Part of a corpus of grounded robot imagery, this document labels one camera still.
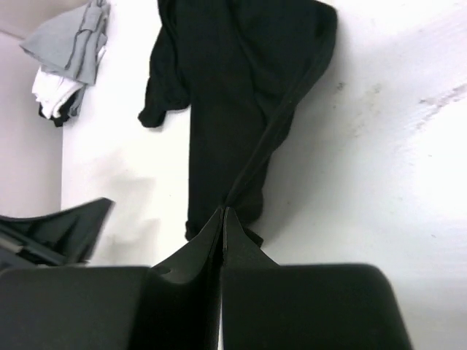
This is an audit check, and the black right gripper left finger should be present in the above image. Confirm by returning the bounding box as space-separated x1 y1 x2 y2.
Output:
1 209 223 349

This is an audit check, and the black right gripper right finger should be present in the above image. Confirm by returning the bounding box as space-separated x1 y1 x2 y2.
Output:
222 209 412 349

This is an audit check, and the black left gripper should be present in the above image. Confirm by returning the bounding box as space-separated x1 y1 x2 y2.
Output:
1 198 115 270

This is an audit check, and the black tank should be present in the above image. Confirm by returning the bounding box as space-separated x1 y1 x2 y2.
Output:
39 86 86 128
139 1 338 240

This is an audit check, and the black folded tank top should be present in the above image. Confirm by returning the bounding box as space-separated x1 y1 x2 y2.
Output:
39 86 86 128

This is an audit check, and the white folded tank top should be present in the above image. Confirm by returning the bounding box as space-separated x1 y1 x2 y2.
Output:
32 68 95 103

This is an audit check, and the grey folded tank top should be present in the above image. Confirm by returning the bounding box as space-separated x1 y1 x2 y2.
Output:
18 0 111 117

